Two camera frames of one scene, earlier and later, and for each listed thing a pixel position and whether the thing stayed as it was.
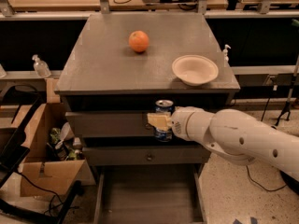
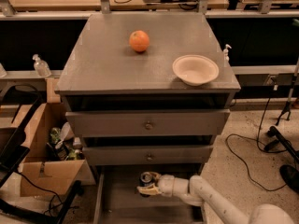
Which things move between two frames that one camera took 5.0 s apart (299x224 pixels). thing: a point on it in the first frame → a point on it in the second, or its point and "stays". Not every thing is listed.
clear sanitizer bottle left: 41,67 stays
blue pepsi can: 163,105 → 146,180
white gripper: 178,123 → 166,184
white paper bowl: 194,70 stays
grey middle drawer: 147,155 stays
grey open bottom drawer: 149,194 stays
